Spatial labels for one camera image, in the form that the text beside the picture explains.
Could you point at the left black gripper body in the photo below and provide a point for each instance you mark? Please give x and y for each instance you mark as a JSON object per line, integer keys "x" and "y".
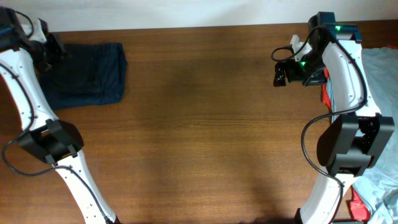
{"x": 40, "y": 56}

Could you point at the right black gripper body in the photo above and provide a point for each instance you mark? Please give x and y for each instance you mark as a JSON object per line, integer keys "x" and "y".
{"x": 309, "y": 70}

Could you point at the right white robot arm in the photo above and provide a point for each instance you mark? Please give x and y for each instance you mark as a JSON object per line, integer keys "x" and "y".
{"x": 343, "y": 143}

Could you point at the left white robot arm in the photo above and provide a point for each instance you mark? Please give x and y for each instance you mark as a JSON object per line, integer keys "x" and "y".
{"x": 26, "y": 49}

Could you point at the folded navy blue garment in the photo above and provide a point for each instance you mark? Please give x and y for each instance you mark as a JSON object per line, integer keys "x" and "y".
{"x": 91, "y": 75}

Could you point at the light blue t-shirt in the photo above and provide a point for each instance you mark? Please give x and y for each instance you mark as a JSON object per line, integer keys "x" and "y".
{"x": 377, "y": 187}

